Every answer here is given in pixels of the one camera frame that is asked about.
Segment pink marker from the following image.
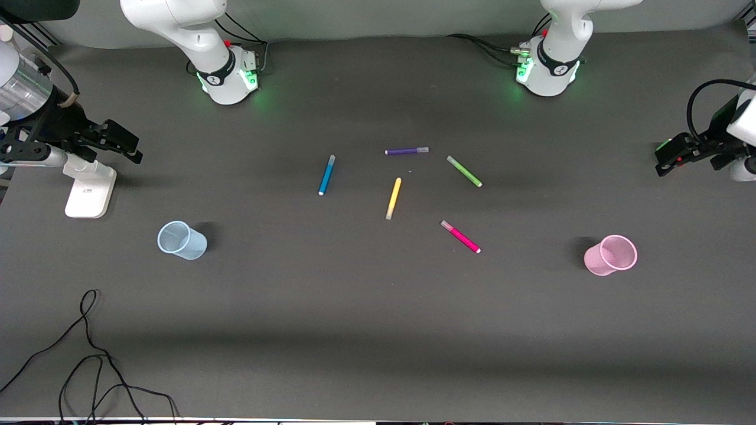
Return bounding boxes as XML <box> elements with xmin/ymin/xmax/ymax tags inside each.
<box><xmin>440</xmin><ymin>220</ymin><xmax>482</xmax><ymax>254</ymax></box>

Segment translucent blue cup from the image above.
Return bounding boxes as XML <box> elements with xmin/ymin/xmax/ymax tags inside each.
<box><xmin>157</xmin><ymin>221</ymin><xmax>208</xmax><ymax>261</ymax></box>

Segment translucent pink cup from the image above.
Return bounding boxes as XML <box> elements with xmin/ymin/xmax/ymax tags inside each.
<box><xmin>584</xmin><ymin>234</ymin><xmax>638</xmax><ymax>277</ymax></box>

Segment black rounded object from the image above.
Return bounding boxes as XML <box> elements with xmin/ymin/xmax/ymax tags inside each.
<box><xmin>0</xmin><ymin>0</ymin><xmax>82</xmax><ymax>25</ymax></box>

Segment blue marker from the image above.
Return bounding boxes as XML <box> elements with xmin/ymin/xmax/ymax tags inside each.
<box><xmin>318</xmin><ymin>155</ymin><xmax>337</xmax><ymax>197</ymax></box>

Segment green marker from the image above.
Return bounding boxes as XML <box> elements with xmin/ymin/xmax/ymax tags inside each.
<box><xmin>446</xmin><ymin>155</ymin><xmax>483</xmax><ymax>188</ymax></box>

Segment yellow marker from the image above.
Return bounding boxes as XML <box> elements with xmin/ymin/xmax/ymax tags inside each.
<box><xmin>385</xmin><ymin>177</ymin><xmax>403</xmax><ymax>221</ymax></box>

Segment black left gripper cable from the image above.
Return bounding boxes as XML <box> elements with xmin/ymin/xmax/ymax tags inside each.
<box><xmin>686</xmin><ymin>79</ymin><xmax>756</xmax><ymax>146</ymax></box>

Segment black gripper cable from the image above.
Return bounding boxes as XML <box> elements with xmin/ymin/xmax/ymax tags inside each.
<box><xmin>686</xmin><ymin>79</ymin><xmax>756</xmax><ymax>146</ymax></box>
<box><xmin>0</xmin><ymin>13</ymin><xmax>80</xmax><ymax>108</ymax></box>

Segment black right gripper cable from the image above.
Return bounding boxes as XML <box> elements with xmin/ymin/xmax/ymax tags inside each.
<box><xmin>0</xmin><ymin>13</ymin><xmax>80</xmax><ymax>108</ymax></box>

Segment aluminium frame rail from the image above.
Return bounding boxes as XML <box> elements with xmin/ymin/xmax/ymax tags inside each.
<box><xmin>0</xmin><ymin>15</ymin><xmax>63</xmax><ymax>49</ymax></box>

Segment black right arm base cables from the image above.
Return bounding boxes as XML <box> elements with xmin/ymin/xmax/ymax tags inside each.
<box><xmin>214</xmin><ymin>11</ymin><xmax>271</xmax><ymax>76</ymax></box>

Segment black arm base cables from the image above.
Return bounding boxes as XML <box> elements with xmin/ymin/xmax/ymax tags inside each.
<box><xmin>214</xmin><ymin>11</ymin><xmax>271</xmax><ymax>76</ymax></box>
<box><xmin>446</xmin><ymin>12</ymin><xmax>553</xmax><ymax>67</ymax></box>

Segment loose black table cable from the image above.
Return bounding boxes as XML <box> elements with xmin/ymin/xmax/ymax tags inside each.
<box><xmin>0</xmin><ymin>289</ymin><xmax>179</xmax><ymax>425</ymax></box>

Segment black left arm base cables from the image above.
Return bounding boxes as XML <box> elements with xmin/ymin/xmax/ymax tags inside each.
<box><xmin>446</xmin><ymin>12</ymin><xmax>553</xmax><ymax>67</ymax></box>

